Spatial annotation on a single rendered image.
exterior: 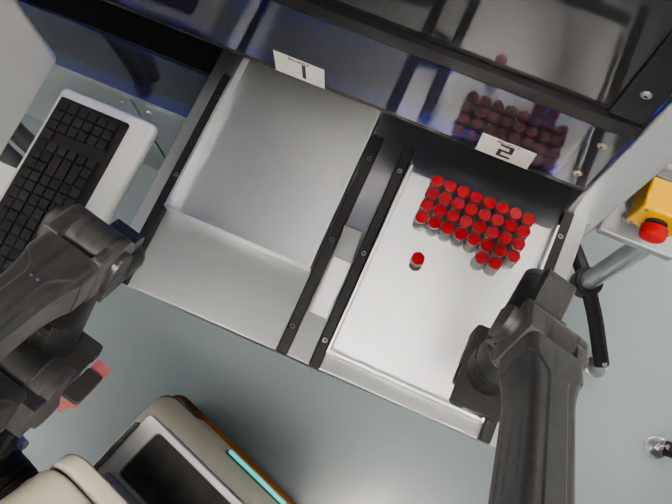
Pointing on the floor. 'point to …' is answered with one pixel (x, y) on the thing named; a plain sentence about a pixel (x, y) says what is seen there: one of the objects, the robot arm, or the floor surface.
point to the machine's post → (626, 171)
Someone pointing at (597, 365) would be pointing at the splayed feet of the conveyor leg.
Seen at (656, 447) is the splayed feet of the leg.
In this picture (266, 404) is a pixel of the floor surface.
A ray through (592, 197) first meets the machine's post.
